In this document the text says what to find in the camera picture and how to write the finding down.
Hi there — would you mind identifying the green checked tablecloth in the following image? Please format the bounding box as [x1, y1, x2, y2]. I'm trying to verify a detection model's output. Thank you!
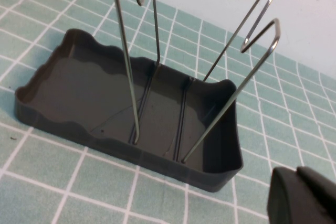
[0, 0, 336, 224]

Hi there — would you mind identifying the dark grey wire lid rack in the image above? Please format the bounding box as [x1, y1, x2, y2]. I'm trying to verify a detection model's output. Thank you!
[15, 0, 281, 193]

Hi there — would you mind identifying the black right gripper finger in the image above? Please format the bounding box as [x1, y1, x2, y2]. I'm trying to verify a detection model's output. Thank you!
[267, 165, 336, 224]

